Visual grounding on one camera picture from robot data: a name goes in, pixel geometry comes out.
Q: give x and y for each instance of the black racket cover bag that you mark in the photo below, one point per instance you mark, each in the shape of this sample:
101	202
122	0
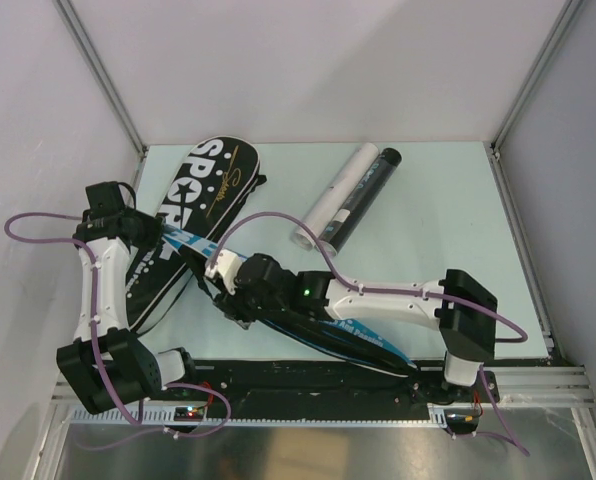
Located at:
206	193

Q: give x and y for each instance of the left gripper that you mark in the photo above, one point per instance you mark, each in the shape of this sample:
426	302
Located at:
154	228

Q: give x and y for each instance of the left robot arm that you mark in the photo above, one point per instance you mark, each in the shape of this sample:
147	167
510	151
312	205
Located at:
106	364

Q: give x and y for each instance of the black shuttlecock tube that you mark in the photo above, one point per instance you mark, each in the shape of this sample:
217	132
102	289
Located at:
355	206

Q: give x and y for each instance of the left aluminium frame post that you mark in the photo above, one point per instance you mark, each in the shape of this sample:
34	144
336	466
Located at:
85	45

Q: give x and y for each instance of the right aluminium frame post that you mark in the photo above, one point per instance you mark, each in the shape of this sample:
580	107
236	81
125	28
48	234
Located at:
547	53

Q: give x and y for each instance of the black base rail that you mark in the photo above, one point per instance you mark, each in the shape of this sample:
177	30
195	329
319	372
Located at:
319	391

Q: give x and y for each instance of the blue racket cover bag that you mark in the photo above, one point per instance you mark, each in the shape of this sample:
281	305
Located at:
317	330

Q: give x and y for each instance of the aluminium frame post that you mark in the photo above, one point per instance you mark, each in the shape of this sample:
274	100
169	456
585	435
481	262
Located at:
547	53
85	45

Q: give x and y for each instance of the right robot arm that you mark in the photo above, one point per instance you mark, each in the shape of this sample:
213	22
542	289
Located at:
359	324

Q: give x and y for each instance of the white shuttlecock tube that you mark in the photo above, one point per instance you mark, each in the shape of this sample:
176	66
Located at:
339	188

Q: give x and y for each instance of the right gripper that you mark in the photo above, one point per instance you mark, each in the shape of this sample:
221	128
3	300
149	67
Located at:
231	304

